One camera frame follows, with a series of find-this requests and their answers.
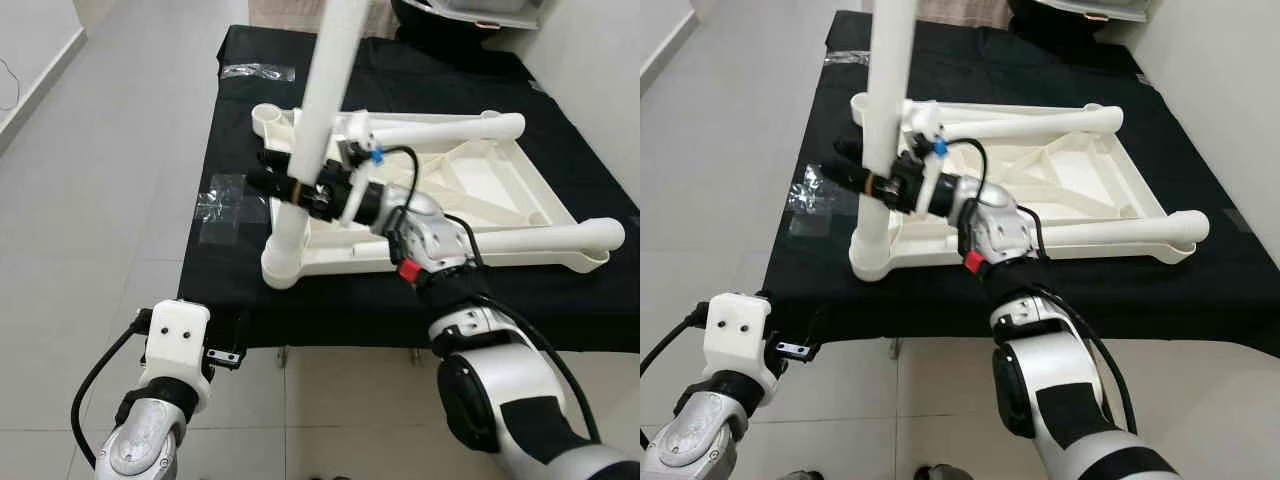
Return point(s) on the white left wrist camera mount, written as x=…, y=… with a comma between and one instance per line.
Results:
x=738, y=330
x=175, y=340

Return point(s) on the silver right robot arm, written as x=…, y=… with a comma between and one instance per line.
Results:
x=520, y=400
x=1070, y=400

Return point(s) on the grey robot right foot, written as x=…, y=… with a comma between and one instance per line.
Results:
x=938, y=473

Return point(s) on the clear tape strip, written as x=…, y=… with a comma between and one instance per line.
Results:
x=845, y=57
x=260, y=72

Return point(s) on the black round pan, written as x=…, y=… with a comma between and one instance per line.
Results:
x=420, y=30
x=1040, y=28

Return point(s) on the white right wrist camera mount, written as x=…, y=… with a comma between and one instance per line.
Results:
x=925, y=118
x=358, y=130

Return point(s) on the grey robot foot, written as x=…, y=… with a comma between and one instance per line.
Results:
x=808, y=475
x=938, y=473

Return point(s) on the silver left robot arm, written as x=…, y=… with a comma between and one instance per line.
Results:
x=140, y=450
x=700, y=450

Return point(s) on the grey robot left foot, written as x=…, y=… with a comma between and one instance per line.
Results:
x=808, y=475

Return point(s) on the beige textured cloth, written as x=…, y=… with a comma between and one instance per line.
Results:
x=290, y=15
x=960, y=10

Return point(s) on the crumpled clear tape patch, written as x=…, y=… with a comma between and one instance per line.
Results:
x=225, y=205
x=810, y=195

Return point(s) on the black tablecloth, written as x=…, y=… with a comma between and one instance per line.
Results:
x=830, y=310
x=330, y=310

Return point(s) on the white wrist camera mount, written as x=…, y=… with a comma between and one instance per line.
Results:
x=358, y=130
x=738, y=330
x=175, y=340
x=925, y=118

